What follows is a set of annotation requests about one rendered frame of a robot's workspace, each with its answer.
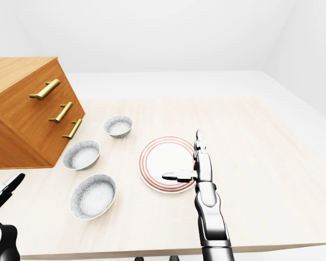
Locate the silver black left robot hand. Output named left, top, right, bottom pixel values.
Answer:
left=0, top=173, right=26, bottom=216

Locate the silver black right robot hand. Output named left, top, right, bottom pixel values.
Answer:
left=162, top=129, right=214, bottom=188

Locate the white plate with red rings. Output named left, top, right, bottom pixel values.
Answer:
left=137, top=136, right=200, bottom=194

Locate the medium patterned grey bowl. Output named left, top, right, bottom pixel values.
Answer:
left=62, top=140, right=101, bottom=171

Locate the large patterned grey bowl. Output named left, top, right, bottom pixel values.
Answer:
left=70, top=174, right=117, bottom=221

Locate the small patterned grey bowl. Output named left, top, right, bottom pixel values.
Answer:
left=103, top=115, right=133, bottom=139

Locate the wooden cabinet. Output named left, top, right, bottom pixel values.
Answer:
left=0, top=56, right=86, bottom=170

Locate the small wooden drawer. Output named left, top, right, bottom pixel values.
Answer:
left=39, top=100, right=86, bottom=166

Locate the medium wooden drawer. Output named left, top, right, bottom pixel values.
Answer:
left=18, top=84, right=80, bottom=152

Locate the large wooden drawer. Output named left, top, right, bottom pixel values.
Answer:
left=0, top=60, right=71, bottom=131

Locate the short brass drawer handle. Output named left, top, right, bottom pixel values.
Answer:
left=61, top=118, right=83, bottom=140

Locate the medium brass drawer handle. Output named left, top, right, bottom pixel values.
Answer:
left=48, top=101, right=73, bottom=123

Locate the long brass drawer handle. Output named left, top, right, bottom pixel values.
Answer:
left=29, top=78, right=61, bottom=101

